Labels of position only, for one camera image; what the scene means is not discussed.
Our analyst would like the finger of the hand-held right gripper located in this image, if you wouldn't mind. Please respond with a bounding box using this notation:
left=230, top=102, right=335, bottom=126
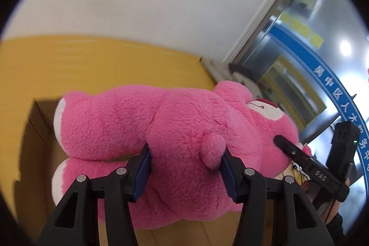
left=273, top=135, right=351, bottom=203

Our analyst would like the blue door banner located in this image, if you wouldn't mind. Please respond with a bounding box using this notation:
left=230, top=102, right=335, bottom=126
left=269, top=24, right=369, bottom=174

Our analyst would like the metal glass door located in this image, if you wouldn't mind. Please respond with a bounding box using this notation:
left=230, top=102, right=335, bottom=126
left=225, top=0, right=369, bottom=177

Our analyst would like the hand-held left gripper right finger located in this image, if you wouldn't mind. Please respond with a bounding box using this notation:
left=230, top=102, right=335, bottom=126
left=220, top=146, right=336, bottom=246

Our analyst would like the pink plush bear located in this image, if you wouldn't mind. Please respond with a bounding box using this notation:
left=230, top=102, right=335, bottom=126
left=51, top=80, right=313, bottom=223

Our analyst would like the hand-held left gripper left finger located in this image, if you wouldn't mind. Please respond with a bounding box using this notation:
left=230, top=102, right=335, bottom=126
left=36, top=144, right=152, bottom=246

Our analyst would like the brown cardboard box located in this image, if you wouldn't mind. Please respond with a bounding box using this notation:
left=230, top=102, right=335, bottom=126
left=17, top=98, right=277, bottom=246

